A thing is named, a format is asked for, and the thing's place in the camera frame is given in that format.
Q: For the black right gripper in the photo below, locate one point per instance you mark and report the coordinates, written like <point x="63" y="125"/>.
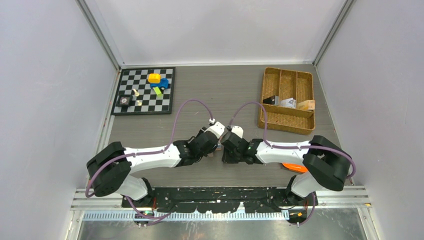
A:
<point x="227" y="159"/>

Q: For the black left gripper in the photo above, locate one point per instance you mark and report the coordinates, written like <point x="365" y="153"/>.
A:
<point x="203" y="129"/>

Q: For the black credit card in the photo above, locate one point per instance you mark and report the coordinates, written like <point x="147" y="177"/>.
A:
<point x="272" y="100"/>

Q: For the pink leather card holder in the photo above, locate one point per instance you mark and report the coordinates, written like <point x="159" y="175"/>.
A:
<point x="218" y="147"/>

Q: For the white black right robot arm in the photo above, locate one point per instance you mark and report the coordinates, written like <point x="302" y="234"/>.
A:
<point x="327" y="166"/>

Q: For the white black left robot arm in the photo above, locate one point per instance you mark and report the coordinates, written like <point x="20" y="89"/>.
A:
<point x="112" y="169"/>

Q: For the tan card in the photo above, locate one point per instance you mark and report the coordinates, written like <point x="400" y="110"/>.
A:
<point x="307" y="105"/>

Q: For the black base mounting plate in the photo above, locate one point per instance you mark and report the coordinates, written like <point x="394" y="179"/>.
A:
<point x="215" y="200"/>

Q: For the green toy block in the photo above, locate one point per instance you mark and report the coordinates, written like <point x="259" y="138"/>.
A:
<point x="158" y="91"/>

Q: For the orange horseshoe toy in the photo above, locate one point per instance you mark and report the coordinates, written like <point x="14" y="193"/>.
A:
<point x="295" y="167"/>

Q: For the blue toy car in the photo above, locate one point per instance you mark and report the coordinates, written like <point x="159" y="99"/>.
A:
<point x="162" y="84"/>

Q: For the woven bamboo organizer tray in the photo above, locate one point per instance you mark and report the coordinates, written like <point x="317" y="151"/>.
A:
<point x="286" y="84"/>

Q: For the white chess pawn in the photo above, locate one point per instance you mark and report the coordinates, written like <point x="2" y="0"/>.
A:
<point x="135" y="92"/>

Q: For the yellow toy block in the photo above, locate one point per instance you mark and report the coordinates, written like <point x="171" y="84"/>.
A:
<point x="154" y="78"/>

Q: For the black white chessboard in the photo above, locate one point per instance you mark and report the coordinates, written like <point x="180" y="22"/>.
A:
<point x="136" y="78"/>

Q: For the aluminium frame rail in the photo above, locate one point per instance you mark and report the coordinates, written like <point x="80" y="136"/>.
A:
<point x="110" y="208"/>

